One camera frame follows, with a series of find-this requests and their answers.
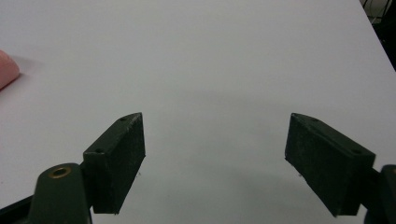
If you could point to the pink soft object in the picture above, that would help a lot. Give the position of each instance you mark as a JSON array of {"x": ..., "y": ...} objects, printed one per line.
[{"x": 7, "y": 70}]

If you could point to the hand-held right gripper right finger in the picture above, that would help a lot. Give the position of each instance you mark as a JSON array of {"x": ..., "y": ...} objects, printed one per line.
[{"x": 323, "y": 161}]

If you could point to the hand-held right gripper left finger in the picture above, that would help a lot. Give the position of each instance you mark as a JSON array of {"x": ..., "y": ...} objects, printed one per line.
[{"x": 115, "y": 161}]

